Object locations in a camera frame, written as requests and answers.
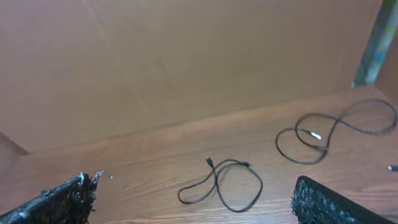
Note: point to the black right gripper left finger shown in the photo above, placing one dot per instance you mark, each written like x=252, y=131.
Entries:
x=70, y=202

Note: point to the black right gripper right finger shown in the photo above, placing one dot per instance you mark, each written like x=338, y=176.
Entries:
x=314, y=203

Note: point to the brown cardboard backboard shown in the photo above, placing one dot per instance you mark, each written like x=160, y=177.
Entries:
x=76, y=71

